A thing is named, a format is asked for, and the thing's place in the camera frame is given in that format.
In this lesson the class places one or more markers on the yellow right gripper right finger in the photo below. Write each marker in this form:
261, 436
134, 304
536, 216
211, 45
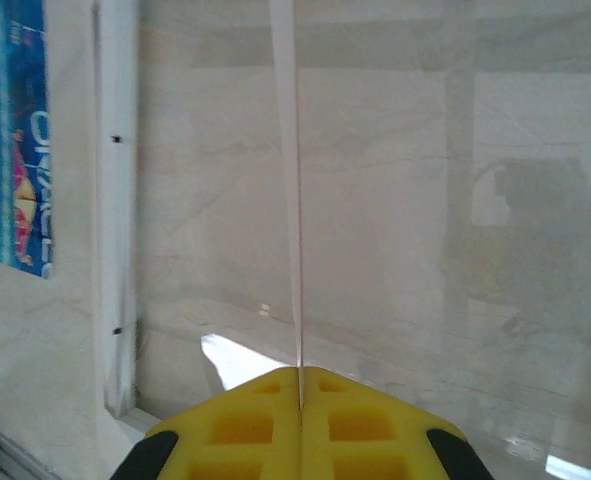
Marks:
375, 450

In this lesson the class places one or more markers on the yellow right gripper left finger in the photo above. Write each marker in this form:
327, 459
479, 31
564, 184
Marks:
235, 450

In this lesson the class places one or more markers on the white wooden picture frame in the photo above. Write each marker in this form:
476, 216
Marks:
120, 225

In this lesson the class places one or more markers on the colourful blue photo print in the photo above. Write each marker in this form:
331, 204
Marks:
5, 150

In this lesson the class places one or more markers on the black metal retaining tab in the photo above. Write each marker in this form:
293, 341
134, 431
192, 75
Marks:
117, 138
117, 330

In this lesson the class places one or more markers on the clear acrylic frame pane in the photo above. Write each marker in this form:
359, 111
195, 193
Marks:
375, 200

